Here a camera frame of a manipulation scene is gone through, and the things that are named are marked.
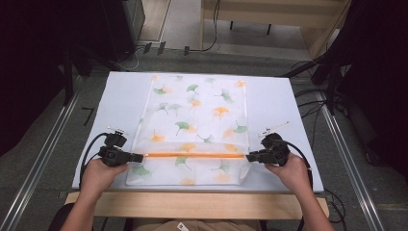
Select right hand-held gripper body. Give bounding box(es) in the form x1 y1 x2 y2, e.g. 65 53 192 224
257 120 292 167

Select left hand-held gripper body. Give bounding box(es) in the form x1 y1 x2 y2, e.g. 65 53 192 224
97 126 132 168

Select leaf-print zip bag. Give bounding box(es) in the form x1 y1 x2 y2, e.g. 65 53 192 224
125 73 252 187

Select person's left hand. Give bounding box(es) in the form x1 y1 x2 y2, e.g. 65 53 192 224
79 158 130 197

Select person's right hand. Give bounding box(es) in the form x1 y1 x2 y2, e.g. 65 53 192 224
264 153 312 195

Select white board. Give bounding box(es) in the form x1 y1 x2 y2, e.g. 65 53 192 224
71 70 324 193

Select wooden table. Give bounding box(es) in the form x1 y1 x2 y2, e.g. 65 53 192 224
64 190 330 221

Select person's tan clothing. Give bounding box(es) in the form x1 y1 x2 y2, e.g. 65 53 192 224
132 218 265 231

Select black metal stand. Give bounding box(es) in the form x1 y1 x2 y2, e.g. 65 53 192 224
281 56 343 116
62 47 75 108

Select black curtain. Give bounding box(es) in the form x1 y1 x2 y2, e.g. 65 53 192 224
0 0 110 158
330 0 408 181

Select black cabinet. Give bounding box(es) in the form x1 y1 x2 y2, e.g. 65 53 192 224
101 0 146 63

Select wooden bench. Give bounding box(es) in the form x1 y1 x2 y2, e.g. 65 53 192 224
199 0 353 60

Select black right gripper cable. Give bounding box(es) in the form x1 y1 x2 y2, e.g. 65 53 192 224
282 140 314 191

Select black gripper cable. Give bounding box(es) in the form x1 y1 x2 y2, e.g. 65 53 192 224
282 140 314 191
78 132 112 188

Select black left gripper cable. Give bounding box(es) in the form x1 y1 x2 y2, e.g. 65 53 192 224
78 132 112 188

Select black floor cables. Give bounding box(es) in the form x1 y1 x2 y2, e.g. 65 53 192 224
292 88 329 120

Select metal floor rail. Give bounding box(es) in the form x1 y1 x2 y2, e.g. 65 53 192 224
0 76 85 231
315 90 386 231

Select black looped floor cable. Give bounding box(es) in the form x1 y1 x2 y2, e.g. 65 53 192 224
322 188 348 225

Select white cable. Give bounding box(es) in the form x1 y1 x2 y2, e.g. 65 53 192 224
115 47 141 72

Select black cable with plug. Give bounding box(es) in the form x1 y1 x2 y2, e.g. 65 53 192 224
183 0 223 57

